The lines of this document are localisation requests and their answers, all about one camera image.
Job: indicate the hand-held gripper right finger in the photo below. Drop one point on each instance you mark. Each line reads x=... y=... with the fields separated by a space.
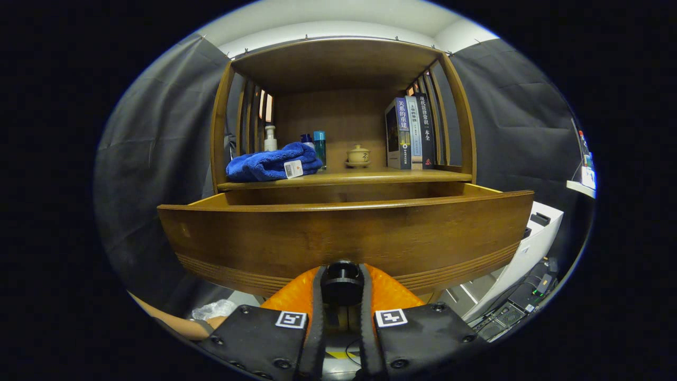
x=368 y=338

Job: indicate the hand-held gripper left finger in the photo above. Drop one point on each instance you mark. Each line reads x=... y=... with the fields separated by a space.
x=317 y=328

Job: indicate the wooden drawer with black knob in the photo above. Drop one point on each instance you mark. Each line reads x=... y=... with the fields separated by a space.
x=344 y=233

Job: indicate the wooden countertop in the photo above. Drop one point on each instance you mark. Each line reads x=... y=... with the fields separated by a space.
x=359 y=175

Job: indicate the wooden cabinet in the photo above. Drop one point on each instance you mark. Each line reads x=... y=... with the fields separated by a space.
x=328 y=63

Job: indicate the clear plastic bag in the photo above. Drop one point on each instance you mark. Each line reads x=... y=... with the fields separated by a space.
x=214 y=308

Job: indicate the black electronic device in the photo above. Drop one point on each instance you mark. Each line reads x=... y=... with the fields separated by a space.
x=508 y=316

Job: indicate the blue towel with tag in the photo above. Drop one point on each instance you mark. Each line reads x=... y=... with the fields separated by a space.
x=259 y=164

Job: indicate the beige lidded tea cup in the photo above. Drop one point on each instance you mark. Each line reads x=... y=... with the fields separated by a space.
x=358 y=156

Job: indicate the clear teal bottle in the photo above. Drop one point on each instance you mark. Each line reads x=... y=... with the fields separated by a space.
x=319 y=145

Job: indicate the white side unit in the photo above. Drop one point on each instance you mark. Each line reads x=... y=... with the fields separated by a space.
x=529 y=248

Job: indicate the white bottle with blue cap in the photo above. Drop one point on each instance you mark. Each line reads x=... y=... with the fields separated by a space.
x=307 y=139

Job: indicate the white pump bottle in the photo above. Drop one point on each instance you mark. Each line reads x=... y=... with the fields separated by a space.
x=270 y=142

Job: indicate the blue spine book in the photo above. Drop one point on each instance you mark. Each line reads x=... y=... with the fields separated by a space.
x=403 y=132

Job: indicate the pale spine book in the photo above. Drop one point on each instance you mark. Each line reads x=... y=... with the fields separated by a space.
x=415 y=132

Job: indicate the black spine book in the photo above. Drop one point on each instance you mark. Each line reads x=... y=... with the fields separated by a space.
x=426 y=132

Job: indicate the white and blue box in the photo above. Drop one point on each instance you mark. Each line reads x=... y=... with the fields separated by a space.
x=588 y=174

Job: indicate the red capped bottle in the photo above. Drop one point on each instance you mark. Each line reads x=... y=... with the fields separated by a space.
x=583 y=145

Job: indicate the white wall shelf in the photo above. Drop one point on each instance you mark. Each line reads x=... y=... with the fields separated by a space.
x=579 y=186

